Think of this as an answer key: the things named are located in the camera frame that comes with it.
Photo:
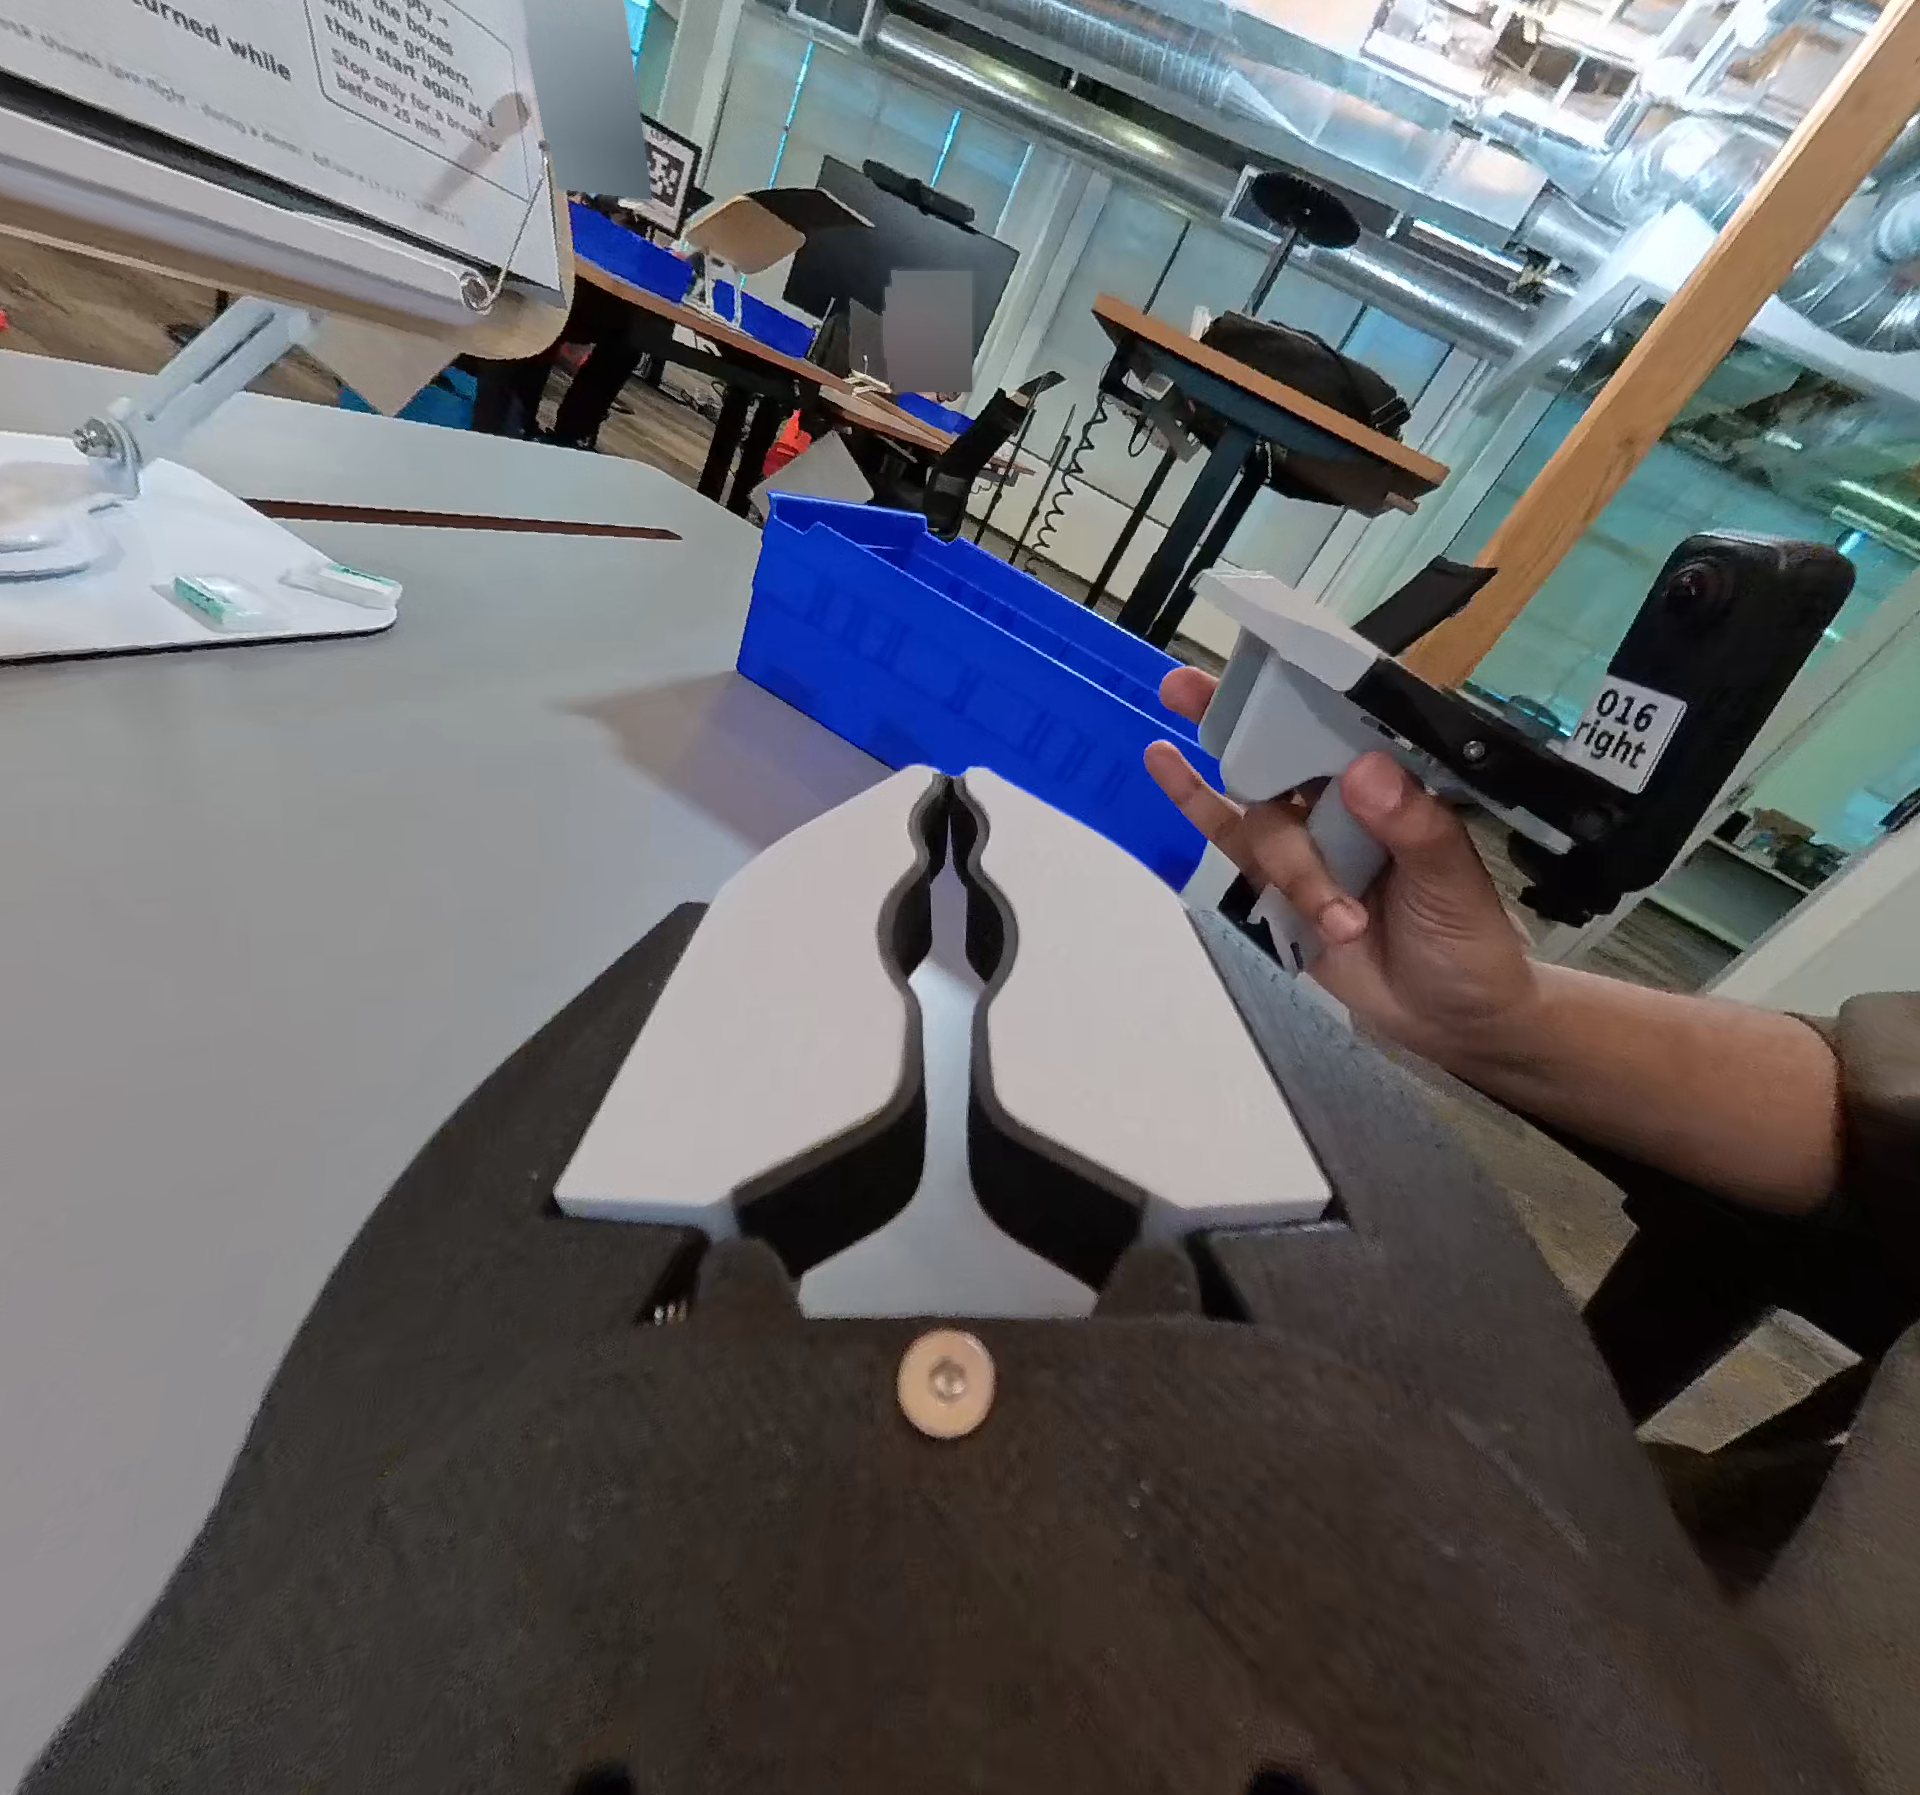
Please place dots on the person's right hand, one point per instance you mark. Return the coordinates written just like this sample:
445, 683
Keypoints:
1441, 940

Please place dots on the black monitor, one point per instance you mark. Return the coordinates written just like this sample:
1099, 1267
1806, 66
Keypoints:
917, 226

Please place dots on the black white tag sign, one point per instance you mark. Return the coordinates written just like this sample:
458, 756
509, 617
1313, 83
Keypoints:
670, 170

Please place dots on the wooden document stand white base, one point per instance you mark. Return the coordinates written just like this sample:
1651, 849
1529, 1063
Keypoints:
196, 582

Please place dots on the orange traffic cone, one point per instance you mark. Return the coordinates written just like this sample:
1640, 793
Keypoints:
791, 452

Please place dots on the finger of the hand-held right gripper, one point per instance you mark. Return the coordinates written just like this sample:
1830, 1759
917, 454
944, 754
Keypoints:
1292, 626
1276, 730

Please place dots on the cardboard box flap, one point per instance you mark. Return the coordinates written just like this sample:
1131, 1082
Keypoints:
750, 226

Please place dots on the grey desk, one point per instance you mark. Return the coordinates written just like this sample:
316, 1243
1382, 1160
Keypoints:
300, 852

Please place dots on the black bag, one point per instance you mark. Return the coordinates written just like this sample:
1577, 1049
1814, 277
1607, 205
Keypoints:
1305, 363

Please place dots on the grey leaning panel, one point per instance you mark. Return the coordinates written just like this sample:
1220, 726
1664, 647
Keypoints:
832, 474

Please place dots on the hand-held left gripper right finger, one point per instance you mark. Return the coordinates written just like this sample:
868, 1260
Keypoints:
1140, 1061

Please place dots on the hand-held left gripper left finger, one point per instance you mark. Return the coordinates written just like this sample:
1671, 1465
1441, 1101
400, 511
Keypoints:
763, 1046

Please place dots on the wood-edged background desk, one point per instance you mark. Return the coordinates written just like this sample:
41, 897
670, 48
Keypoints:
1276, 399
707, 326

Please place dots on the blue plastic bin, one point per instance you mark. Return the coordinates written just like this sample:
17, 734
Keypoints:
929, 641
933, 414
623, 242
763, 314

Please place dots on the wooden post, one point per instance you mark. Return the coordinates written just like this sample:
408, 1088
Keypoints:
1651, 372

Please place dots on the black office chair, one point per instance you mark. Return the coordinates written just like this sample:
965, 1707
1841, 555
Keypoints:
1432, 603
973, 452

